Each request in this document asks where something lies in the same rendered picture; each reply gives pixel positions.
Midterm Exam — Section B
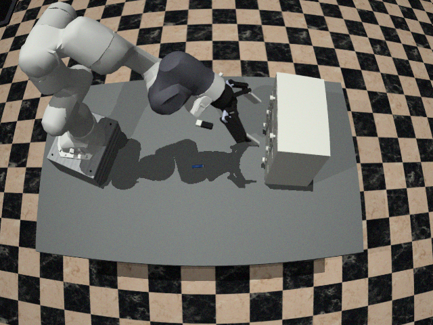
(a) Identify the white chest of drawers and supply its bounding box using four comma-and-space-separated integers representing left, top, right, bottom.
265, 72, 330, 186

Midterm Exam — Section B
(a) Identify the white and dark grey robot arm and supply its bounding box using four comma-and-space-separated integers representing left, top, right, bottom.
18, 2, 225, 161

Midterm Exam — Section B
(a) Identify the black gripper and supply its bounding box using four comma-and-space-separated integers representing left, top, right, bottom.
210, 79, 261, 146

